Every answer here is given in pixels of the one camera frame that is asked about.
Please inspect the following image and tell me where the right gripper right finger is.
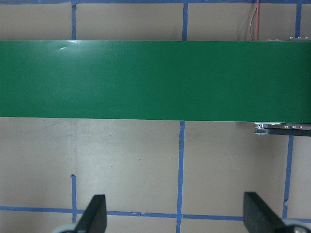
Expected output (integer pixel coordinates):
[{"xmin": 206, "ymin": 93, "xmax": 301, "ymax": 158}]
[{"xmin": 243, "ymin": 192, "xmax": 286, "ymax": 233}]

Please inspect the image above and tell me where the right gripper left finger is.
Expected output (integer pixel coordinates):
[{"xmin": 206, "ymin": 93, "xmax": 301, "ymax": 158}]
[{"xmin": 73, "ymin": 194, "xmax": 107, "ymax": 233}]

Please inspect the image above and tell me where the green conveyor belt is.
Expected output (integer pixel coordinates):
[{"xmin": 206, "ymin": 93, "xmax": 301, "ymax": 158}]
[{"xmin": 0, "ymin": 41, "xmax": 311, "ymax": 123}]

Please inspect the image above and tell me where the red black power wire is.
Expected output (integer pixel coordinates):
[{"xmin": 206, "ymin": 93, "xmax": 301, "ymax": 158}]
[{"xmin": 247, "ymin": 0, "xmax": 260, "ymax": 41}]

